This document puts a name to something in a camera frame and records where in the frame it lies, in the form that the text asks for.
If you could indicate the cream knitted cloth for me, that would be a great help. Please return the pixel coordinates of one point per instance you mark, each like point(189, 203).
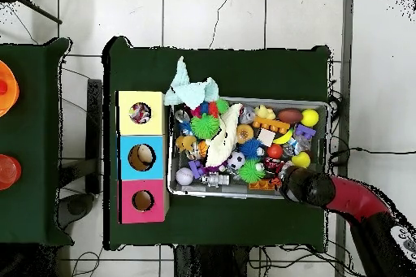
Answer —
point(226, 137)

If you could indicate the multicolour spiky caterpillar toy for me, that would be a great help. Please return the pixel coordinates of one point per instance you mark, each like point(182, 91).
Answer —
point(211, 108)

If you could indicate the shallow mesh bin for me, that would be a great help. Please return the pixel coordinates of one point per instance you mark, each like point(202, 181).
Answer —
point(320, 147)

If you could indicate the white toy baseball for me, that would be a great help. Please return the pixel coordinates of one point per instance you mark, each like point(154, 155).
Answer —
point(184, 176)

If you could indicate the red plastic cup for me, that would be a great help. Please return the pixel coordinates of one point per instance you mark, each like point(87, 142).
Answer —
point(8, 173)

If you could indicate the colourful spotted cloth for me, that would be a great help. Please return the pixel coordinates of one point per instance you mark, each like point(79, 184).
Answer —
point(139, 113)

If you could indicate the black metal rod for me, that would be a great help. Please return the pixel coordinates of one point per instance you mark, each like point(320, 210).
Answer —
point(42, 13)

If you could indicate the light blue knitted cloth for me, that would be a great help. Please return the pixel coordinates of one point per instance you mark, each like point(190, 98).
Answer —
point(190, 91)

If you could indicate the yellow tennis ball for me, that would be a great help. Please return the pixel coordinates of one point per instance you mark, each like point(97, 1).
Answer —
point(301, 160)

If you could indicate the orange-red ball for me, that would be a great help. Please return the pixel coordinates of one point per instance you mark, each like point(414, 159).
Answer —
point(275, 151)

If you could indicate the orange plastic cup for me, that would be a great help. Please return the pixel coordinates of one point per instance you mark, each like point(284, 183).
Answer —
point(8, 88)

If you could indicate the dark green tablecloth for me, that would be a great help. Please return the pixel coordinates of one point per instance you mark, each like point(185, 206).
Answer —
point(260, 72)
point(32, 127)

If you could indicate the blue spiky toy with eyes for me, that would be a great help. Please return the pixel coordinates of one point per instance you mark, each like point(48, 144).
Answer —
point(250, 148)

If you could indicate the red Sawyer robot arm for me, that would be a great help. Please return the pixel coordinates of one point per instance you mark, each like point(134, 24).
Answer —
point(357, 199)

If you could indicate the yellow toy banana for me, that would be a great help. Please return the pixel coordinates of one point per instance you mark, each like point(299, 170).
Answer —
point(284, 138)

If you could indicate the black and white soccer ball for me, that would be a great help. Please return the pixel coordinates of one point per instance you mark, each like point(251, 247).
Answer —
point(236, 160)

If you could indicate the wooden box with three holes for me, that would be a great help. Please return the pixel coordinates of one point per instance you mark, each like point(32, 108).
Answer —
point(143, 129)

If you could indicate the green spiky toy with eyes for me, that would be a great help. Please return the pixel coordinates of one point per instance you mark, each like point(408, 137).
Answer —
point(204, 126)

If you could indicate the green spiky ball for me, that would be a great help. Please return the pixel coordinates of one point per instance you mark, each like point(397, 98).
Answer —
point(250, 171)

